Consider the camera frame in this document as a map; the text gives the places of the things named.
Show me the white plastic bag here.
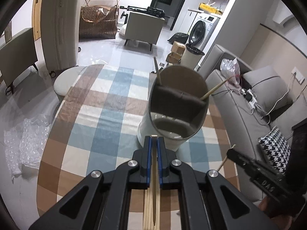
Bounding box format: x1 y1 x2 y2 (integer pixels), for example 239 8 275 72
220 58 240 87

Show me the houndstooth pillow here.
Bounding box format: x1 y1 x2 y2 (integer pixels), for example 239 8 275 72
258 126 291 174

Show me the cardboard box lower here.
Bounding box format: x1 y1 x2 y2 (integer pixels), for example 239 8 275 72
166 52 181 64

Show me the grey sofa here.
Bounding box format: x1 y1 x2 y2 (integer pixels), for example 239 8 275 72
199 43 307 203

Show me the checkered tablecloth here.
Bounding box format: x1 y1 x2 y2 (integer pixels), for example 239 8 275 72
36 64 230 229

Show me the yellow box on counter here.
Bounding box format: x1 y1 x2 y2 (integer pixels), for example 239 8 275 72
199 3 223 15

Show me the beige trash bin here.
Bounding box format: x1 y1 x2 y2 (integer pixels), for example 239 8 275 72
180 44 205 70

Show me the cardboard box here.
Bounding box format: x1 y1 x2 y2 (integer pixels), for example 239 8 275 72
171 41 186 56
166 52 181 64

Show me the round white stool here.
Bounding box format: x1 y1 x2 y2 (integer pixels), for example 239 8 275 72
53 66 84 103

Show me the washing machine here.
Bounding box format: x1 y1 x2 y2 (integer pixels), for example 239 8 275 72
188 12 220 50

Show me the white power strip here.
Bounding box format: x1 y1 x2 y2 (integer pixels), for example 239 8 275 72
240 88 257 109

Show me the grey armchair by cabinet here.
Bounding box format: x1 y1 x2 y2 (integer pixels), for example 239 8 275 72
1 28 39 96

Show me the grey white utensil holder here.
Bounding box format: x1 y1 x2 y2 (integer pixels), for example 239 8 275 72
137 65 209 151

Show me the grey armchair centre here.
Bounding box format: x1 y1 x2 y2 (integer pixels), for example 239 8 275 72
124 12 165 51

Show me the cardboard box upper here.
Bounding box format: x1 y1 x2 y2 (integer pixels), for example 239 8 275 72
171 41 186 56

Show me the brown patterned bag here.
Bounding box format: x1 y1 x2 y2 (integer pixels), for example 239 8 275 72
78 5 118 39

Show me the black tripod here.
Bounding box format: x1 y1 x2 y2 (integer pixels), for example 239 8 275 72
119 6 165 18

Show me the wooden door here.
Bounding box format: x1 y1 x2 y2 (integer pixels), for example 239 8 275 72
32 0 48 40

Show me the bubble wrap sheet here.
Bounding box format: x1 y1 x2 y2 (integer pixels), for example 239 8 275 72
4 114 51 179

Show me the black garbage bag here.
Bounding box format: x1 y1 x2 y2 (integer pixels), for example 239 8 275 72
168 32 189 44

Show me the grey sofa cushion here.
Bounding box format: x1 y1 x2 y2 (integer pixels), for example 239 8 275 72
243 66 292 114

